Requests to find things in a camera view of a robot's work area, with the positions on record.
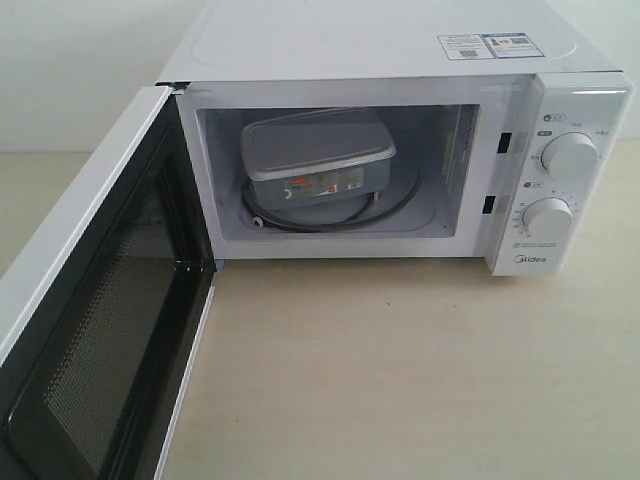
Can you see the blue white label sticker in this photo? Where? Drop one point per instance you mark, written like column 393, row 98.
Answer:
column 489, row 46

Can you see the white Midea microwave oven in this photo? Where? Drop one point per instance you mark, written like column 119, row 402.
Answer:
column 476, row 128

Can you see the white microwave door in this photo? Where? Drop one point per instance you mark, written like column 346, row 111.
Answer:
column 103, row 309

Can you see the white lidded plastic container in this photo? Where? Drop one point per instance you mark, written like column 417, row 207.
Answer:
column 315, row 157

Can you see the glass turntable plate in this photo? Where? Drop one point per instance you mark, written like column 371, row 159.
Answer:
column 347, row 214

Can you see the upper white power knob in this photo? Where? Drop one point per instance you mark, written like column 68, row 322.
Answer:
column 570, row 156

